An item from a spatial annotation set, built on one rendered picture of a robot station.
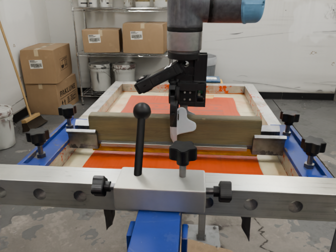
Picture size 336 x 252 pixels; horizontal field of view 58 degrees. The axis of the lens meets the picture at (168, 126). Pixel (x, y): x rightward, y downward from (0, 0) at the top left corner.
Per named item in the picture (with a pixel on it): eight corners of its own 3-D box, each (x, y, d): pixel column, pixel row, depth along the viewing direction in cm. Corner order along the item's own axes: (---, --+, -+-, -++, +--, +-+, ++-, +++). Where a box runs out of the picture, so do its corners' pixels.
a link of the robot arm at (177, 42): (165, 32, 61) (168, 28, 69) (165, 55, 63) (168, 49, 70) (202, 32, 61) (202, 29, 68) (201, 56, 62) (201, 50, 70)
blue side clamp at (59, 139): (73, 137, 89) (70, 115, 86) (89, 138, 89) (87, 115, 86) (18, 198, 61) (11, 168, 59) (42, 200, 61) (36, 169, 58)
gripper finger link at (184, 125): (195, 148, 69) (197, 108, 67) (169, 147, 70) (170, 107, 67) (195, 144, 72) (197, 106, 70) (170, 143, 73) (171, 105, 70)
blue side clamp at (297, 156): (267, 144, 85) (270, 120, 82) (285, 145, 84) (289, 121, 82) (302, 213, 57) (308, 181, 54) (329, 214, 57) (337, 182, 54)
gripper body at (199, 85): (204, 110, 67) (208, 54, 62) (165, 109, 67) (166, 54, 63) (204, 100, 74) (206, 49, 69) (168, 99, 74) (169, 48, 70)
